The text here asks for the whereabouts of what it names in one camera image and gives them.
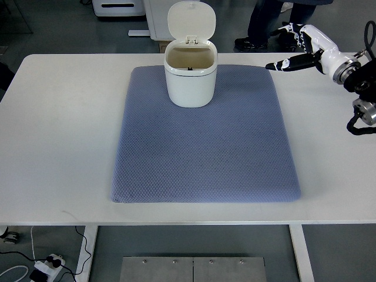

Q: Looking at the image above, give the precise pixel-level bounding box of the right white table leg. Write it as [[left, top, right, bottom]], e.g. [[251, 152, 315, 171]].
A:
[[289, 224, 315, 282]]

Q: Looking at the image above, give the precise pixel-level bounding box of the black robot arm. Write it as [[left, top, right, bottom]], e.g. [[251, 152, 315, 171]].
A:
[[344, 21, 375, 135]]

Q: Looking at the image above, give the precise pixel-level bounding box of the metal floor plate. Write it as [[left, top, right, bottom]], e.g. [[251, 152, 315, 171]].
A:
[[120, 257, 267, 281]]

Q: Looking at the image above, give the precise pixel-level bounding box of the person in dark trousers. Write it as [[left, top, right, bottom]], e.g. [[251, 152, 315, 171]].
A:
[[234, 0, 319, 52]]

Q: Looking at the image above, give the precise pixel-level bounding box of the black cable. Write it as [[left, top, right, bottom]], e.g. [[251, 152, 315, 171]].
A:
[[0, 225, 92, 282]]

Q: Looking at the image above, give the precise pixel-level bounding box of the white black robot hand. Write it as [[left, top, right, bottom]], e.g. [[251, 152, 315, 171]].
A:
[[266, 23, 365, 85]]

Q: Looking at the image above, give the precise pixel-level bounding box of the caster wheel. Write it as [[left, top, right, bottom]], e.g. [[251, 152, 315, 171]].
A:
[[0, 226, 20, 244]]

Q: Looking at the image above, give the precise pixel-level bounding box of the person in black clothes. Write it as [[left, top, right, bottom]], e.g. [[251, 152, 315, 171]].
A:
[[0, 62, 15, 91]]

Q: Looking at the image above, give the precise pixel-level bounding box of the left white table leg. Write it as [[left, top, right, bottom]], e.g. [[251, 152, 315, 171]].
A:
[[75, 225, 98, 282]]

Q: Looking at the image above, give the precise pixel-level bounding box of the white table leg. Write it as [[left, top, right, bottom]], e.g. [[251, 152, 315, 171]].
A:
[[289, 224, 315, 282], [75, 225, 98, 282]]

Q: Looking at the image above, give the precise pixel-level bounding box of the white power strip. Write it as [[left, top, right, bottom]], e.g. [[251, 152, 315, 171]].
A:
[[34, 254, 65, 281]]

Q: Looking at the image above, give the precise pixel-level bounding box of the white cabinet base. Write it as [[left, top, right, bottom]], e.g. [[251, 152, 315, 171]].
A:
[[128, 0, 177, 41]]

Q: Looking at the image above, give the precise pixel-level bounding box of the white cable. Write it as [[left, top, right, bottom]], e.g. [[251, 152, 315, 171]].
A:
[[0, 225, 39, 282]]

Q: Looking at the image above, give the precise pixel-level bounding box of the cardboard box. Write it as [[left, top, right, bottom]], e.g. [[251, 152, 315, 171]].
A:
[[158, 41, 172, 53]]

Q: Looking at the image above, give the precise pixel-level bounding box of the blue quilted mat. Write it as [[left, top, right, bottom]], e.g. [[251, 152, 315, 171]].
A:
[[110, 65, 301, 203]]

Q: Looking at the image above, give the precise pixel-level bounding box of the white appliance with slot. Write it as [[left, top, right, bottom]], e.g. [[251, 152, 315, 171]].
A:
[[92, 0, 146, 17]]

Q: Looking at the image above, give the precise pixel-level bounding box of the white trash bin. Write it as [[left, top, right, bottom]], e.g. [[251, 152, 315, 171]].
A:
[[164, 1, 218, 108]]

